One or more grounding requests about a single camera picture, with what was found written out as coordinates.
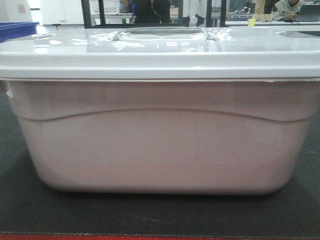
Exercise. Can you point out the blue plastic tray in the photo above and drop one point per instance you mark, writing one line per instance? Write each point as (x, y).
(14, 30)

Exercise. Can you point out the white plastic storage bin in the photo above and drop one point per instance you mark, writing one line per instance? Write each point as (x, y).
(164, 110)

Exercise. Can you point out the black metal frame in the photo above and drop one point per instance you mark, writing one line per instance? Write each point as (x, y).
(183, 13)

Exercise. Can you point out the black textured table mat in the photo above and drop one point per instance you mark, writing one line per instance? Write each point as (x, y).
(29, 207)

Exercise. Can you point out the white basket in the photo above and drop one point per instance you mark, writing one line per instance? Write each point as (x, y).
(110, 6)

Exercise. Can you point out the person in dark clothes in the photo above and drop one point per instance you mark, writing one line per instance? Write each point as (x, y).
(151, 12)

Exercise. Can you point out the grey laptop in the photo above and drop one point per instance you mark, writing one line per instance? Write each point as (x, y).
(309, 13)

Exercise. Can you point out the seated person at desk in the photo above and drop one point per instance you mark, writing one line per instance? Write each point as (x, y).
(287, 10)

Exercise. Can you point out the yellow cup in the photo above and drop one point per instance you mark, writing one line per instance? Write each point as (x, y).
(251, 22)

